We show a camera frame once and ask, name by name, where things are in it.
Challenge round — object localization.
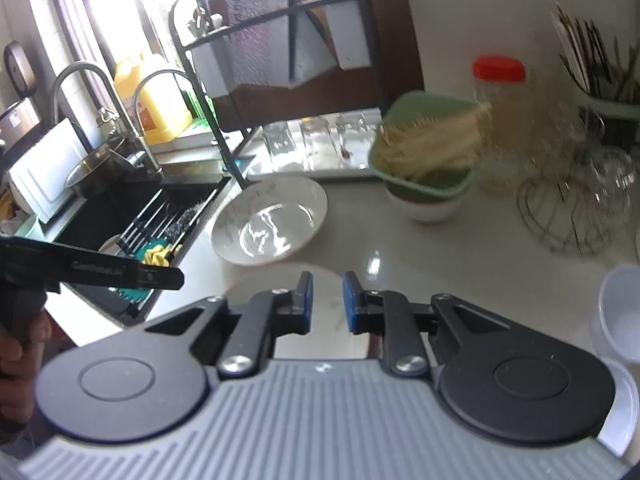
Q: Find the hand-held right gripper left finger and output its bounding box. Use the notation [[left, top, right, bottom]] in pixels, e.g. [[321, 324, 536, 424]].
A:
[[145, 271, 314, 379]]

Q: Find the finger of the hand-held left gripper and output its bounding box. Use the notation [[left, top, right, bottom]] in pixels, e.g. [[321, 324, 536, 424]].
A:
[[136, 262, 186, 292]]

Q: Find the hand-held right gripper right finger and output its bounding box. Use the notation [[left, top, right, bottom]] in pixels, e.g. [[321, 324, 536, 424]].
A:
[[343, 271, 511, 377]]

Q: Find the white printed shallow plate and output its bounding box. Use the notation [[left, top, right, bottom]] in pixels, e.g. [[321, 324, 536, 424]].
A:
[[211, 175, 329, 267]]

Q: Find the person's left hand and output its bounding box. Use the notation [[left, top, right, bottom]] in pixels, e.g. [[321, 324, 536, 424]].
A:
[[0, 309, 52, 427]]

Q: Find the yellow cloth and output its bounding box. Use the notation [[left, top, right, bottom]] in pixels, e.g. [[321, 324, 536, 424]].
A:
[[142, 241, 177, 267]]

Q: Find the teal brush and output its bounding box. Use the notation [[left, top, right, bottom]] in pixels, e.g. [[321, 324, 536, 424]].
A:
[[116, 284, 157, 307]]

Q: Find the black sink drain rack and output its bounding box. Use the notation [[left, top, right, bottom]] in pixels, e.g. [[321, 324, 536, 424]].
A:
[[119, 194, 213, 262]]

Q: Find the black kitchen sink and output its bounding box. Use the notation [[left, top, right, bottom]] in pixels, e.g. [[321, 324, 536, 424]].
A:
[[49, 159, 237, 322]]

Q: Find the white cutting board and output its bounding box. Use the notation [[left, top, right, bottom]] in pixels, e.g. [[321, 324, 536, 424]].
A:
[[7, 117, 94, 225]]

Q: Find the steel pot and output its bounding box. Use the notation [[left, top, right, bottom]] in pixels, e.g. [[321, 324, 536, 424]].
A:
[[64, 141, 147, 199]]

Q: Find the white bowl under colander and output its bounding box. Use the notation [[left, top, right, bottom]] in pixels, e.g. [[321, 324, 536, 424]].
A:
[[385, 180, 474, 225]]

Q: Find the grey glass tray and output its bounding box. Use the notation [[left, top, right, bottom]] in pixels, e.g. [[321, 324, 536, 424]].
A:
[[249, 109, 387, 182]]

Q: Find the grey kitchen appliance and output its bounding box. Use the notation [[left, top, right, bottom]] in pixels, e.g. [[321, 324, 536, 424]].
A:
[[0, 99, 42, 145]]

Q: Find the tall steel faucet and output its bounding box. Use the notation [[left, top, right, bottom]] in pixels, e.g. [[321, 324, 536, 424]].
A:
[[49, 60, 164, 182]]

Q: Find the green colander with noodles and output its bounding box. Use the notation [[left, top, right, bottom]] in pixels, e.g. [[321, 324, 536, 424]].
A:
[[367, 90, 493, 197]]

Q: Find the yellow oil bottle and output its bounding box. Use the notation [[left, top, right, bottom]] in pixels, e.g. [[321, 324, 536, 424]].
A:
[[113, 54, 194, 145]]

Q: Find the small steel faucet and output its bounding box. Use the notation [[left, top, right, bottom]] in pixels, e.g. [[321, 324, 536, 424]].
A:
[[131, 68, 202, 131]]

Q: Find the black metal dish rack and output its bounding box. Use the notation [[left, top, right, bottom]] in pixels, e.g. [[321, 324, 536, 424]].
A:
[[169, 0, 426, 196]]

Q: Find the clear jar with red lid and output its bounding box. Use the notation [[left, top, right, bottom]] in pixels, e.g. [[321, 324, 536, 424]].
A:
[[472, 55, 529, 197]]

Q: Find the white plastic cup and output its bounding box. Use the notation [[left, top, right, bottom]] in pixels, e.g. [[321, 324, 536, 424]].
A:
[[590, 264, 640, 362], [606, 357, 640, 457]]

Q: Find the clear glass cup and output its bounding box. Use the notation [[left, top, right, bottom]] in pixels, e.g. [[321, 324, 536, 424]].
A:
[[586, 146, 637, 217]]

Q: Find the chopstick holder with chopsticks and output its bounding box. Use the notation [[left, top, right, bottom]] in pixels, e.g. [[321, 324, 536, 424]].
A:
[[551, 4, 640, 122]]

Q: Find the dark round wall fixture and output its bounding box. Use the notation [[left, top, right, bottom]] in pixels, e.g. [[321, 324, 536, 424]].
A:
[[3, 41, 39, 97]]

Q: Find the wire glass rack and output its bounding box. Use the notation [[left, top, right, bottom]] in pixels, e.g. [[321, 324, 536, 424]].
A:
[[517, 110, 640, 257]]

